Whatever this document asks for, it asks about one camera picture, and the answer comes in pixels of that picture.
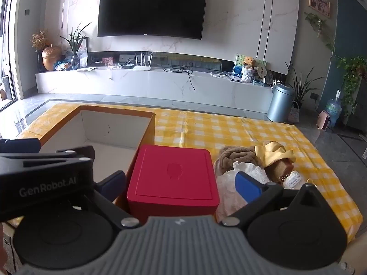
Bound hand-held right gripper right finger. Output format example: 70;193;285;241
221;171;328;230

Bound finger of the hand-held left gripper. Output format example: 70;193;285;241
55;146;96;167
0;138;41;153

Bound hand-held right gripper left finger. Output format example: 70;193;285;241
83;170;140;230

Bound crinkled clear plastic bag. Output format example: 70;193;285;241
216;161;271;221

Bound brown fluffy towel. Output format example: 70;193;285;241
219;146;260;175

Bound yellow cloth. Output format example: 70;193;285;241
255;142;296;168

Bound orange cardboard box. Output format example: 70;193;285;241
39;105;157;207

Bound red lidded box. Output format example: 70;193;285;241
126;145;221;225

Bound yellow checked tablecloth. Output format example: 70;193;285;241
17;103;363;244

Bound silver trash can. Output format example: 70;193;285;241
267;84;296;123

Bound copper acorn-shaped jar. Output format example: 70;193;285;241
42;45;62;72

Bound white printed bag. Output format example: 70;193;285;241
78;46;88;67

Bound white marble TV console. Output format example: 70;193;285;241
35;63;287;111

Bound green plant in glass vase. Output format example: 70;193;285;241
60;22;92;69

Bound small pink heater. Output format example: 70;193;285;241
316;111;331;129

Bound white router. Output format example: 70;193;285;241
132;51;152;71

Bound dried flower bouquet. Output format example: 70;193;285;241
31;30;49;52

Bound long-leaf potted plant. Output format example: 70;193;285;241
285;61;326;124

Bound sliding glass door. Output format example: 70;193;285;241
0;0;22;101

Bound blue water jug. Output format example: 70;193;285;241
325;90;342;127

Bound brown teddy bear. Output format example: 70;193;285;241
242;57;260;82

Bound green blue painting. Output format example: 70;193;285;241
233;54;267;78

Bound green pothos plant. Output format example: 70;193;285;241
337;56;367;115

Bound hanging vine plant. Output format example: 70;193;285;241
304;12;336;52

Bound white charger cables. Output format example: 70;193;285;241
211;74;238;82

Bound black cables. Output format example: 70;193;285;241
161;60;197;91

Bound black wall television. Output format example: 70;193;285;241
97;0;209;40

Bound framed wall picture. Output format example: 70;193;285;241
308;0;330;17

